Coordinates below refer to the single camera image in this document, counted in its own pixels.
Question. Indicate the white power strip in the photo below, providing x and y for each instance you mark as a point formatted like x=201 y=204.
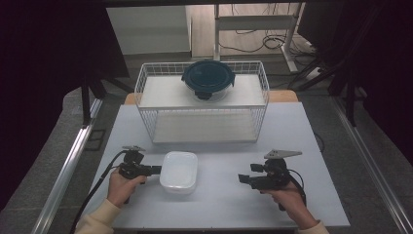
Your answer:
x=313 y=73

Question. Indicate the person's left hand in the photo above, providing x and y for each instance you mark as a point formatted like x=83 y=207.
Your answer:
x=120 y=190

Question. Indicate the round container dark blue lid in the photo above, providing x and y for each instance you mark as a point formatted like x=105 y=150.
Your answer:
x=207 y=76

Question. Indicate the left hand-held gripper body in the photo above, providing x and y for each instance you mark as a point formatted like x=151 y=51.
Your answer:
x=131 y=169

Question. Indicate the black metal stand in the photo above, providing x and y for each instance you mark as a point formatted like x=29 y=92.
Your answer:
x=85 y=100

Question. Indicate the aluminium rail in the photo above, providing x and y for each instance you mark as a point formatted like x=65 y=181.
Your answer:
x=373 y=169
x=66 y=169

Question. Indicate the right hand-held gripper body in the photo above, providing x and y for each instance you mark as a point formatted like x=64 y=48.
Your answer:
x=276 y=175

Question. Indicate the white metal desk frame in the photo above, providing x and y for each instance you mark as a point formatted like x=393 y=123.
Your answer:
x=253 y=22

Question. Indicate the person's right hand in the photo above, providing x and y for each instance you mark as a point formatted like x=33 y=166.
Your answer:
x=293 y=204

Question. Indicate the white rectangular plastic container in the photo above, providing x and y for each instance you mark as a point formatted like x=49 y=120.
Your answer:
x=178 y=172

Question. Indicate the white cabinet panel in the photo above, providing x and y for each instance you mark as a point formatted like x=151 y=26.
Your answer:
x=149 y=29

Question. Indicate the black square floor frame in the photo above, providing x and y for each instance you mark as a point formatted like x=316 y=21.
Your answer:
x=87 y=147

